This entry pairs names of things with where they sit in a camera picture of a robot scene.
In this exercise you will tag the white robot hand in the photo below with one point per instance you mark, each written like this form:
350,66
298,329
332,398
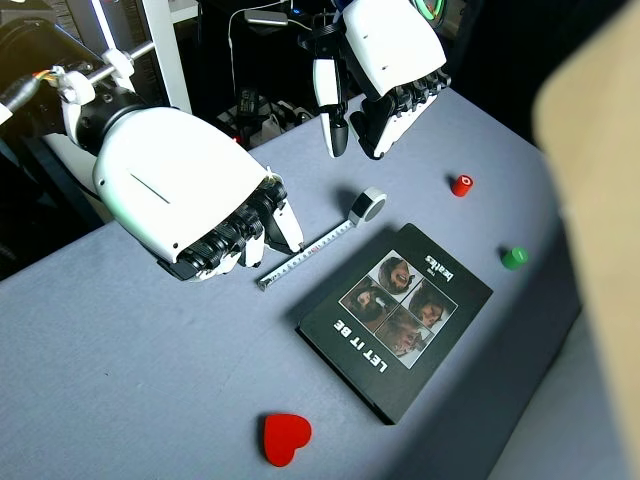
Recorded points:
175,170
390,45

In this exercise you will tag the grey tape measure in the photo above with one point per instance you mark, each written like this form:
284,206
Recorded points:
367,205

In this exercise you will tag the black Beatles book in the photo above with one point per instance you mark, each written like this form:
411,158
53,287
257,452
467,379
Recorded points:
440,350

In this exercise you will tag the black power adapter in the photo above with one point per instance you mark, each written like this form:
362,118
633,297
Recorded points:
247,102

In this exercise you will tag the silver flat device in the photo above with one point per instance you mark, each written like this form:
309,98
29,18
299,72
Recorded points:
265,18

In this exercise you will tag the red cylinder block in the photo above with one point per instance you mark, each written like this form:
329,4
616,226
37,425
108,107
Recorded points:
461,186

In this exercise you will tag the grey table cloth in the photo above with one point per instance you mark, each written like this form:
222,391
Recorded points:
150,375

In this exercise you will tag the green cylinder block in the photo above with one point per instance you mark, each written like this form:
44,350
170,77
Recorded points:
515,257

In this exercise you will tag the beige blurred board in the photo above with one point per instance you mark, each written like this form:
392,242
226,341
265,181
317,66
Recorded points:
600,175

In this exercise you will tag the red heart block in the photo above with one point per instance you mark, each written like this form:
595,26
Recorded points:
285,440

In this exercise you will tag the white metal frame post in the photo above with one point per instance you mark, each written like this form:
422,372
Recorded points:
165,50

